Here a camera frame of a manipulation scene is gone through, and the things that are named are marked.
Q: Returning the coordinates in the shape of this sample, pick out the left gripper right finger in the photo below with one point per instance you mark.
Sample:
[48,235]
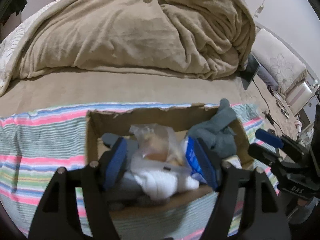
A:
[263,216]

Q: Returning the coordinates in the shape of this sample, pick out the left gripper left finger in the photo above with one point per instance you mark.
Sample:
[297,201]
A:
[57,215]

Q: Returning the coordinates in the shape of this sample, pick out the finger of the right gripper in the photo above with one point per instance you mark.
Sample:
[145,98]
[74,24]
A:
[270,141]
[263,155]

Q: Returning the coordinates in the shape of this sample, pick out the grey knitted socks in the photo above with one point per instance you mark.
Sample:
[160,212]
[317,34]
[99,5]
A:
[216,132]

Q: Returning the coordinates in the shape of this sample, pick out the blue tissue packet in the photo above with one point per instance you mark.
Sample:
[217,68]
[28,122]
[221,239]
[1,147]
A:
[196,171]

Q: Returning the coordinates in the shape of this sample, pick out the white and grey sock bundle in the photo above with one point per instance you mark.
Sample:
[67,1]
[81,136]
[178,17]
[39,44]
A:
[146,188]

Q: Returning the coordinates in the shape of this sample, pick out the clear plastic snack bag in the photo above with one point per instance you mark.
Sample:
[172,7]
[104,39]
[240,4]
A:
[158,150]

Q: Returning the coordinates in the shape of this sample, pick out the tablet leaning on blanket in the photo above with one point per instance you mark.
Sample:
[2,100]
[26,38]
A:
[249,73]

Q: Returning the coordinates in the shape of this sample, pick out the white pillow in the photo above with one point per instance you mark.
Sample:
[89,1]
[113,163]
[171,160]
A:
[282,64]

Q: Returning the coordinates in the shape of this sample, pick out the striped colourful towel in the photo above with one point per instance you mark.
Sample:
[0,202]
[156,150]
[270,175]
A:
[34,144]

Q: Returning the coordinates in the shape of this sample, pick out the open cardboard box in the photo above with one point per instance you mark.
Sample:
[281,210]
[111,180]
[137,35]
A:
[180,118]

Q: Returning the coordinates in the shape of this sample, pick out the beige fleece blanket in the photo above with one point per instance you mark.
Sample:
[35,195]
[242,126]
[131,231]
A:
[206,39]

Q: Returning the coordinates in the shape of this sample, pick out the beige bed sheet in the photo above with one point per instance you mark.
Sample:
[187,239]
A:
[71,86]

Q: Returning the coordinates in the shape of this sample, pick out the white floral quilt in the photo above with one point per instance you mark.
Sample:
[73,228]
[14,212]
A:
[9,44]

